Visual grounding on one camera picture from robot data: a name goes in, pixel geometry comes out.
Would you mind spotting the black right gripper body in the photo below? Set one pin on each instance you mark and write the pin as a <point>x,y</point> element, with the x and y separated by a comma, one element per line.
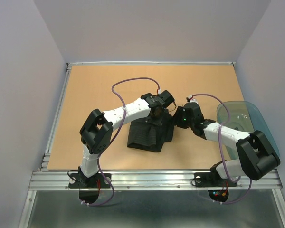
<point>191,123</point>

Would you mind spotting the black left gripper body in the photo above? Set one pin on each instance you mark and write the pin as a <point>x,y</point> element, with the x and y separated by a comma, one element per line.
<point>158,118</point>

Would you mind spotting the black pinstriped long sleeve shirt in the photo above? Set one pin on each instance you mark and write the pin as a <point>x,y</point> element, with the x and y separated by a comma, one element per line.
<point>148,136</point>

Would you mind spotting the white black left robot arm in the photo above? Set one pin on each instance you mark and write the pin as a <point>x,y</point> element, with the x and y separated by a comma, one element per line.
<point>101,128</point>

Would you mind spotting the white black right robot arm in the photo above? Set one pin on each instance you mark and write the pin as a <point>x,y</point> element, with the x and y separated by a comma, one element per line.
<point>256,155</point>

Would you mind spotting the translucent blue plastic bin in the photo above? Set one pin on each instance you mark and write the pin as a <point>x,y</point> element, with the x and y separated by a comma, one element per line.
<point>240,118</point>

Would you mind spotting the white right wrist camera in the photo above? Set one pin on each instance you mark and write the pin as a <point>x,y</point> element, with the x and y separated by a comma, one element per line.
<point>191,99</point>

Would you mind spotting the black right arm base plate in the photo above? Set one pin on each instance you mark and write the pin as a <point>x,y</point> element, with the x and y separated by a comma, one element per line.
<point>207,179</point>

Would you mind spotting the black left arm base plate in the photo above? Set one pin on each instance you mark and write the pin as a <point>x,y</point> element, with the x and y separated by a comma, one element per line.
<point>76,181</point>

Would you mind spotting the aluminium table frame rail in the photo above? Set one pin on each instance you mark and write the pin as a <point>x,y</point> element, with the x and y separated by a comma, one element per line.
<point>245,214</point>

